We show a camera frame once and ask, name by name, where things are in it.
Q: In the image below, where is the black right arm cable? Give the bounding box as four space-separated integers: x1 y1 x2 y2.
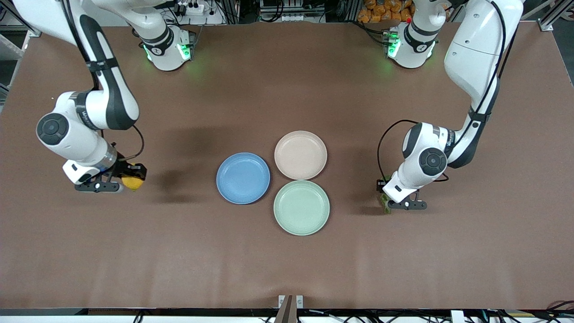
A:
61 0 145 161

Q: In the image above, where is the pale green plate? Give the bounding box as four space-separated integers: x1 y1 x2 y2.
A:
273 180 330 236

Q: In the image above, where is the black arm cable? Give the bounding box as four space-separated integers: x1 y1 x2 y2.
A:
377 0 521 182
61 0 145 161

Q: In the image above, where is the pink plate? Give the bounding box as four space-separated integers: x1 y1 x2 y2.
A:
274 131 328 181

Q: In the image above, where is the blue plate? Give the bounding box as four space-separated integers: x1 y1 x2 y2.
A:
216 153 271 205

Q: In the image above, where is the pile of orange fruit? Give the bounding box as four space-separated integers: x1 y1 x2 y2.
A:
357 0 414 24

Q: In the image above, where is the white power strip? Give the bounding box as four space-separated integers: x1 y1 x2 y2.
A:
268 13 311 23
172 1 206 15

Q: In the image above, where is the black floor cable bundle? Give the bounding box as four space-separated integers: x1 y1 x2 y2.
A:
545 300 574 317

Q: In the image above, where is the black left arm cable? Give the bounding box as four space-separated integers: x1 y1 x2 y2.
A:
377 0 521 182

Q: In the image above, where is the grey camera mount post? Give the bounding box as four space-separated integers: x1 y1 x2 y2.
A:
274 295 295 323

